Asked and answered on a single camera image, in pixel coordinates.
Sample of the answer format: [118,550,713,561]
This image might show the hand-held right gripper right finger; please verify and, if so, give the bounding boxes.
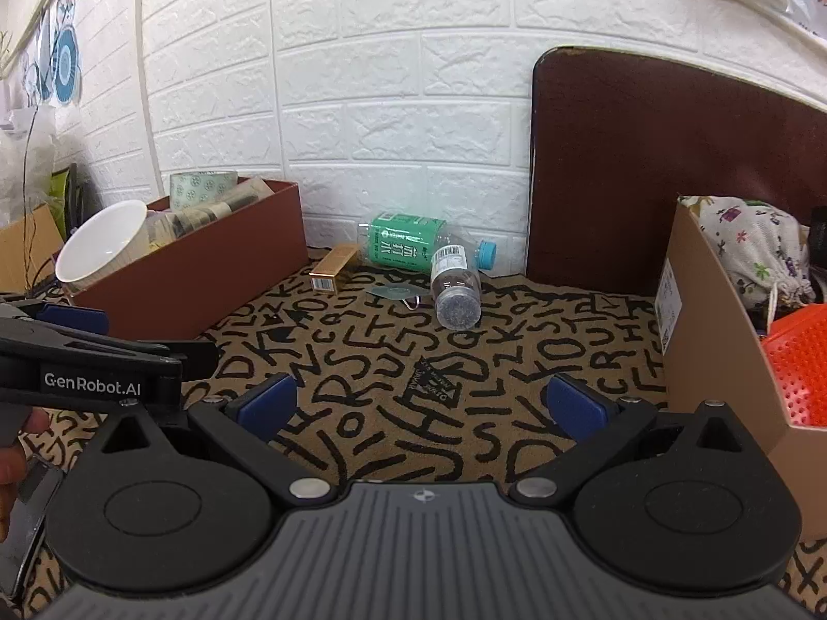
[508,373,756,506]

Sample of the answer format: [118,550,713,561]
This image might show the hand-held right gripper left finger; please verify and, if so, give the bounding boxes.
[90,373,340,506]

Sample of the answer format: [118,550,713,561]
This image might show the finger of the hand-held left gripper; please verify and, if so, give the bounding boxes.
[0,297,111,340]
[65,328,222,381]

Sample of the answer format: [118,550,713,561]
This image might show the red-brown cardboard box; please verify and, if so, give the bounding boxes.
[68,179,310,343]

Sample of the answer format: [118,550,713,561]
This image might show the white cup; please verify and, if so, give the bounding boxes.
[55,200,151,295]

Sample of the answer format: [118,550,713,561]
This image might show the small gold box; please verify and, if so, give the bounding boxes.
[309,244,360,295]

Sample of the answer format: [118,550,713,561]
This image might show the small clear bottle dark contents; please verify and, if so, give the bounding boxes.
[430,244,482,330]

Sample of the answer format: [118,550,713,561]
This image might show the small teal tag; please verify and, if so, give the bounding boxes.
[370,283,424,309]

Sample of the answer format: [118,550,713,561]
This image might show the green label plastic bottle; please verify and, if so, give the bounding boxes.
[358,211,498,272]

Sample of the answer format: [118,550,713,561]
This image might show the person's left hand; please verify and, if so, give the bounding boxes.
[0,408,53,544]

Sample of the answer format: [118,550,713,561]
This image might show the plain tan cardboard box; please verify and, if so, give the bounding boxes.
[0,203,66,295]

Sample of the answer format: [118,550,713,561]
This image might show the packets in red box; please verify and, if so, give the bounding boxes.
[171,192,259,235]

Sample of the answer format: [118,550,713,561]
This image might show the tan cardboard box white label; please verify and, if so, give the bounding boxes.
[654,194,827,544]

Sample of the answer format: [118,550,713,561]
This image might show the letter-print brown mat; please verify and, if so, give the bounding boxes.
[0,242,827,620]

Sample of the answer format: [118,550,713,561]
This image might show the clear plastic bag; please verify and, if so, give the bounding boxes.
[0,110,59,227]

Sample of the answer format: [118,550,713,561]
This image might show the green patterned tape roll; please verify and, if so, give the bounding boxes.
[169,169,240,214]

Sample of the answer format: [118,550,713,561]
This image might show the beige paper box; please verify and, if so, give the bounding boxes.
[229,176,273,208]

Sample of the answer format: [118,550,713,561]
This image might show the orange plastic basket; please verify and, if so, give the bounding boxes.
[761,303,827,428]

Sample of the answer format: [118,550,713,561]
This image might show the dark brown wooden board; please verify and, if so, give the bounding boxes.
[526,46,827,301]

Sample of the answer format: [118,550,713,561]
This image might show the floral cloth bag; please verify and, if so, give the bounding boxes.
[678,195,816,311]

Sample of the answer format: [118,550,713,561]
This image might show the black box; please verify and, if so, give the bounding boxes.
[807,207,827,304]

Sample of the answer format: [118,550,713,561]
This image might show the blue plate wall poster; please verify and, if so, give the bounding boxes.
[0,0,85,107]

